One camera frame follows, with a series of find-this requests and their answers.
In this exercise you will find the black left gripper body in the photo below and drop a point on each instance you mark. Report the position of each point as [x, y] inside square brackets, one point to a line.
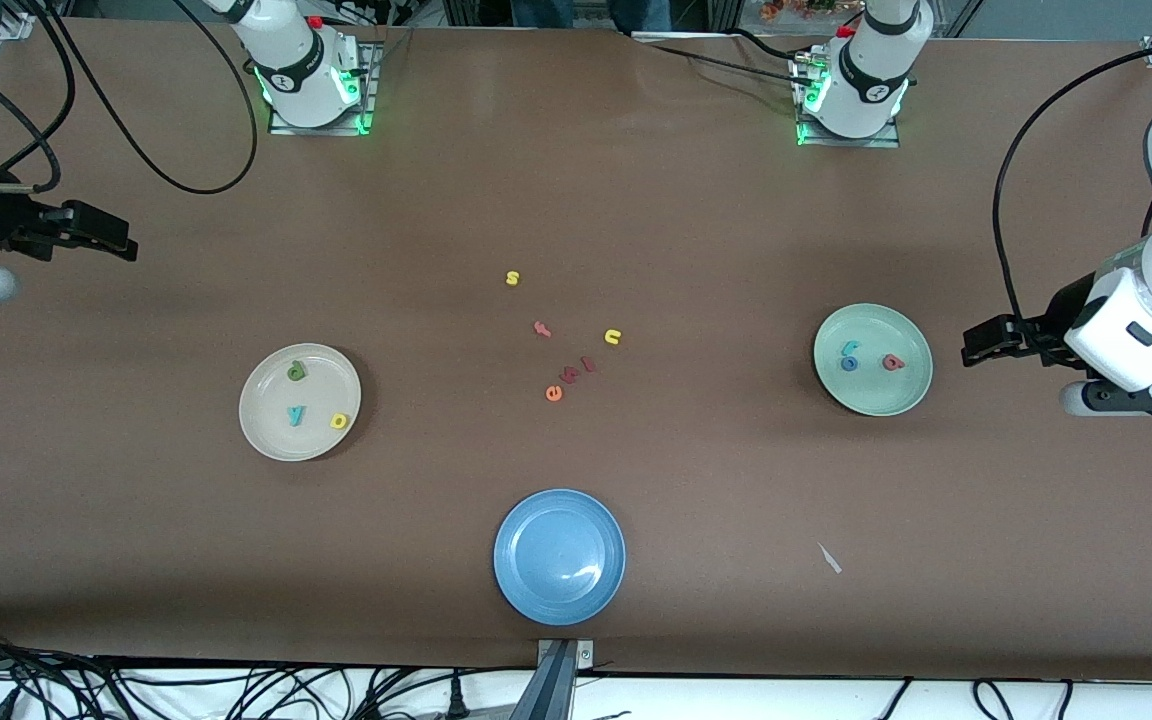
[1064, 312]

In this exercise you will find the red foam letter b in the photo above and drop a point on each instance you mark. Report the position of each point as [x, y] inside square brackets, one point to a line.
[888, 363]

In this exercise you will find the green foam letter g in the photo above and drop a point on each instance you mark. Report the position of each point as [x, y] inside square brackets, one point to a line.
[293, 376]

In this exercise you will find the teal foam letter y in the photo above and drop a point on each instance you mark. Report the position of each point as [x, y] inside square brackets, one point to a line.
[295, 416]

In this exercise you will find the green plate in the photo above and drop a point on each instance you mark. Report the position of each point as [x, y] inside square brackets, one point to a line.
[876, 395]

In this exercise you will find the beige plate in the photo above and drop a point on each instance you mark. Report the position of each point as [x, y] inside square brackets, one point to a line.
[276, 440]

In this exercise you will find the white paper scrap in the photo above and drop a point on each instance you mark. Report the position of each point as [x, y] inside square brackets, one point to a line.
[830, 560]

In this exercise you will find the brown table cover sheet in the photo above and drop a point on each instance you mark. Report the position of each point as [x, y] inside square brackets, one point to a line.
[636, 200]

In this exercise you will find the blue plate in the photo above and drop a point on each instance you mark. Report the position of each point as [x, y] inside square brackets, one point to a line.
[559, 556]

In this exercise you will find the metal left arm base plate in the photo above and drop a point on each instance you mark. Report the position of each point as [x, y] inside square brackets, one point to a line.
[866, 142]

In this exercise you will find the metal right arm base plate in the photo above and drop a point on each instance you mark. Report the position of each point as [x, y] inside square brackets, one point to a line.
[321, 129]

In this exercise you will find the metal camera post bracket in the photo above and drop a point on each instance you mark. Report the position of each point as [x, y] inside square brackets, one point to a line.
[556, 690]

